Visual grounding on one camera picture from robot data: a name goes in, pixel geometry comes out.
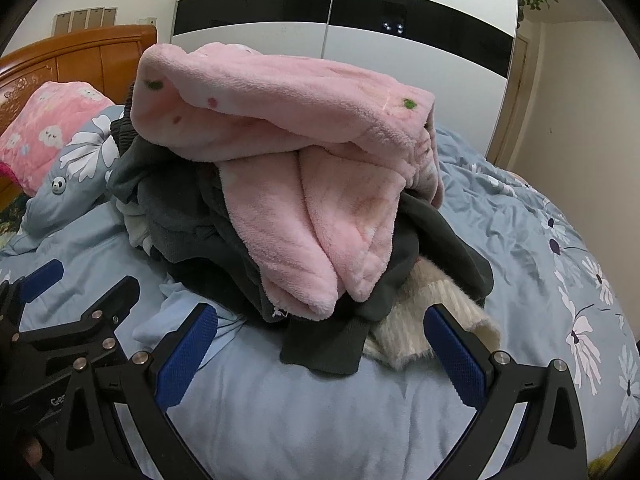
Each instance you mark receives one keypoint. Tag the person's left hand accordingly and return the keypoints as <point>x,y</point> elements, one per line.
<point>31,452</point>

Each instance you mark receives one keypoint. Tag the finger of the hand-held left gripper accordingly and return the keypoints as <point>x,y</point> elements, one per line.
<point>117,297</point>
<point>44,277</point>

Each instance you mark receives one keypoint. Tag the cream fuzzy garment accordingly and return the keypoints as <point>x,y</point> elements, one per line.
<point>425,327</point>

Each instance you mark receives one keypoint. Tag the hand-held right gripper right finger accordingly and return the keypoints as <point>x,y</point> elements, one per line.
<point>455,355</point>

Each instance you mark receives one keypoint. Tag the beige door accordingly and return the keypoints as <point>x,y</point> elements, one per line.
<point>518,100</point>

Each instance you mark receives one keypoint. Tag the dark floral bed sheet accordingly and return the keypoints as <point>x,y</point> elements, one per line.
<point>10,222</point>

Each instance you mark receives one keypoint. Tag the wooden headboard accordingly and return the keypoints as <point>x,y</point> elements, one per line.
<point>100,60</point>

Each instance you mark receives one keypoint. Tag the charcoal garment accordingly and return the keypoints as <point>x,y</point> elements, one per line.
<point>170,220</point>

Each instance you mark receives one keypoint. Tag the light blue cloth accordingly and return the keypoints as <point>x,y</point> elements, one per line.
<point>167,317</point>

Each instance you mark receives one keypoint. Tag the pink fleece pajama pants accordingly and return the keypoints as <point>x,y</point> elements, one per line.
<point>280,125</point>

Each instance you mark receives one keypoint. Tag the dark grey sweatshirt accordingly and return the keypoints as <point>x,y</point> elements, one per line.
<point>435,247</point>

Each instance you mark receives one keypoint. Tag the blue-grey floral pillow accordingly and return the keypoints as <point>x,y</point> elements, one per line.
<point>82,155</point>

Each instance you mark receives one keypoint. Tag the beige wall panel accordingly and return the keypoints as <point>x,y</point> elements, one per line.
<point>80,20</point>
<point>96,18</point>
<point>61,22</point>
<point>110,16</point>

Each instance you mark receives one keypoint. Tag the pink cloud print quilt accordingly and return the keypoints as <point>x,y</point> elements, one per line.
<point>45,125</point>

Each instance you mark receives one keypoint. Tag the white garment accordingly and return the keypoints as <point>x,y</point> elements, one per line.
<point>135,230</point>

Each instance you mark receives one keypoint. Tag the white wardrobe with black stripe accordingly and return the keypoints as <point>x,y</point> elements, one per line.
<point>260,10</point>

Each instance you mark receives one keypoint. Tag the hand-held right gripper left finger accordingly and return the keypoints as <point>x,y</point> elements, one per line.
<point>187,355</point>

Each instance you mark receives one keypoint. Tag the blue-grey floral duvet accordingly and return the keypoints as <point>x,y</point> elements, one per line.
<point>310,420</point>

